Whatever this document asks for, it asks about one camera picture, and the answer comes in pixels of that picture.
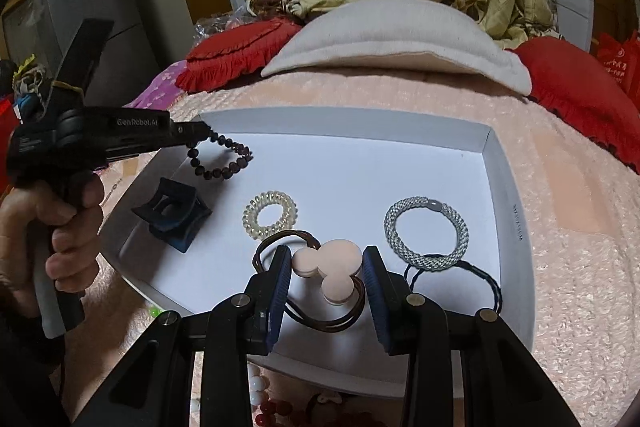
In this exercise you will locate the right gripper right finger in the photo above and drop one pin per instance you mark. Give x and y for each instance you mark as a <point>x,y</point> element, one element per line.
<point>503,385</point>

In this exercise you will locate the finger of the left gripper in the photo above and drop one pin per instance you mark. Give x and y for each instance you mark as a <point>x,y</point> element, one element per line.
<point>188,134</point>

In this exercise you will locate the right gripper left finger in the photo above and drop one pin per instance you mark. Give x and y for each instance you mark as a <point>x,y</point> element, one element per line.
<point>152,384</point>

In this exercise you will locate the blue plastic hair claw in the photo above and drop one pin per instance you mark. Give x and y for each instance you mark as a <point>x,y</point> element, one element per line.
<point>175,214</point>

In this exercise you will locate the person left hand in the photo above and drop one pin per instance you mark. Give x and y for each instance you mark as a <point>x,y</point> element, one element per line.
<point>33,215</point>

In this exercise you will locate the purple patterned sheet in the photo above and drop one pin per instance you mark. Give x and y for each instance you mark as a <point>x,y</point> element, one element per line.
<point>162,92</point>

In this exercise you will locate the white shallow cardboard tray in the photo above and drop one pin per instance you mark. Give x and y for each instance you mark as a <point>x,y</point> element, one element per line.
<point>343,167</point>

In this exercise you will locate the red ruffled cushion left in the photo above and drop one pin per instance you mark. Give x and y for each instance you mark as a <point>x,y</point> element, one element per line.
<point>234,53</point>

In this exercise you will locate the red ruffled cushion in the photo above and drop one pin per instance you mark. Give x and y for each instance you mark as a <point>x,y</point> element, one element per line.
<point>574,86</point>
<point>234,53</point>

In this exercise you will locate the clear plastic bag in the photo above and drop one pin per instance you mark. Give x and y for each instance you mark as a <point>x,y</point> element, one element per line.
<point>208,26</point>

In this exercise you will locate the grey refrigerator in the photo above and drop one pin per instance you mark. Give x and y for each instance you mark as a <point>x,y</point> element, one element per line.
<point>147,36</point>

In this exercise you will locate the beige pillow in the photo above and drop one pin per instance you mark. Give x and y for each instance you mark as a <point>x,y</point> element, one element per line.
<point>419,35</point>

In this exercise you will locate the red ruffled cushion right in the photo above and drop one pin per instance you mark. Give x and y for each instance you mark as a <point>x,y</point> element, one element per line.
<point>574,86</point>

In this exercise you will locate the red shopping bag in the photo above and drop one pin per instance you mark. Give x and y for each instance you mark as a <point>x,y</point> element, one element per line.
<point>621,61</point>

